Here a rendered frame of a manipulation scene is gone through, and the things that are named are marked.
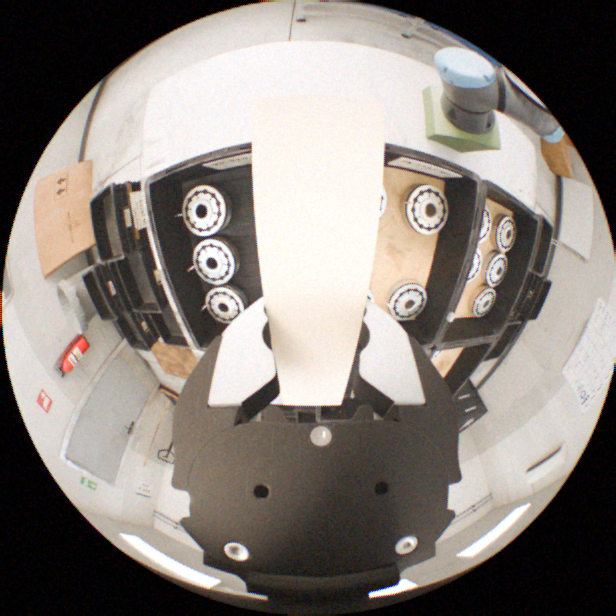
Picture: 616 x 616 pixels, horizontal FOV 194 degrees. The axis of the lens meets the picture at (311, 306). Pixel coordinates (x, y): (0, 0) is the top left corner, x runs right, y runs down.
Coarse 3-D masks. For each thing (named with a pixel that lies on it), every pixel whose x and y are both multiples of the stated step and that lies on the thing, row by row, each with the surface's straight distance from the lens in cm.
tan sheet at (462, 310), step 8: (488, 200) 59; (488, 208) 59; (496, 208) 62; (504, 208) 66; (488, 240) 61; (480, 248) 59; (488, 248) 62; (472, 280) 61; (480, 280) 64; (472, 288) 63; (464, 296) 62; (464, 304) 64; (456, 312) 64; (464, 312) 67
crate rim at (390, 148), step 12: (384, 144) 30; (408, 156) 31; (420, 156) 32; (432, 156) 34; (456, 168) 39; (480, 180) 41; (480, 192) 41; (480, 204) 41; (468, 240) 40; (468, 252) 40; (456, 288) 42; (444, 312) 44; (444, 324) 46; (360, 348) 41
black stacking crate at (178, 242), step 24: (192, 168) 35; (240, 168) 40; (168, 192) 43; (240, 192) 40; (168, 216) 42; (240, 216) 40; (168, 240) 41; (192, 240) 46; (240, 240) 40; (168, 264) 40; (192, 264) 46; (240, 264) 42; (192, 288) 46; (192, 312) 45
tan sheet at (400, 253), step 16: (384, 176) 40; (400, 176) 41; (416, 176) 43; (400, 192) 41; (384, 224) 40; (400, 224) 41; (384, 240) 40; (400, 240) 42; (416, 240) 44; (432, 240) 46; (384, 256) 41; (400, 256) 43; (416, 256) 45; (432, 256) 48; (384, 272) 43; (400, 272) 45; (416, 272) 47; (384, 288) 45; (384, 304) 47
